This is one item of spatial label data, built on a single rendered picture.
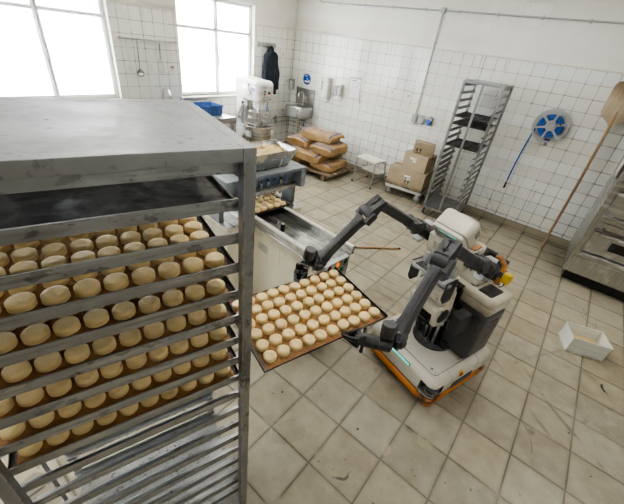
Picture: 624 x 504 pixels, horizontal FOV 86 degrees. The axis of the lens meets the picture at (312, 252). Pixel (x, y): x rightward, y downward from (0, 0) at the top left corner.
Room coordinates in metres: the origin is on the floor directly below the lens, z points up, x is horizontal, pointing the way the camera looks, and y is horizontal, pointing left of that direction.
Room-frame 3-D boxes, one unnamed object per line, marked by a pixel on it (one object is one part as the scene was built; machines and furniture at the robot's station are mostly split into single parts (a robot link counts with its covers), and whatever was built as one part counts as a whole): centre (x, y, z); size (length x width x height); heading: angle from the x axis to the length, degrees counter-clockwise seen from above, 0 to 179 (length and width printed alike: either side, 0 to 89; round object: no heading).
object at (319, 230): (2.56, 0.48, 0.87); 2.01 x 0.03 x 0.07; 49
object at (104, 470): (0.53, 0.42, 0.87); 0.64 x 0.03 x 0.03; 127
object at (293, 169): (2.38, 0.49, 1.01); 0.72 x 0.33 x 0.34; 139
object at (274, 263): (2.05, 0.11, 0.45); 0.70 x 0.34 x 0.90; 49
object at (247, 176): (0.69, 0.16, 0.97); 0.03 x 0.03 x 1.70; 37
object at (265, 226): (2.34, 0.67, 0.87); 2.01 x 0.03 x 0.07; 49
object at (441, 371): (1.82, -0.97, 0.16); 0.67 x 0.64 x 0.25; 127
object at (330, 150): (5.90, -0.06, 0.47); 0.72 x 0.42 x 0.17; 150
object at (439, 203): (4.82, -1.91, 0.93); 0.64 x 0.51 x 1.78; 148
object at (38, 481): (0.53, 0.42, 0.96); 0.64 x 0.03 x 0.03; 127
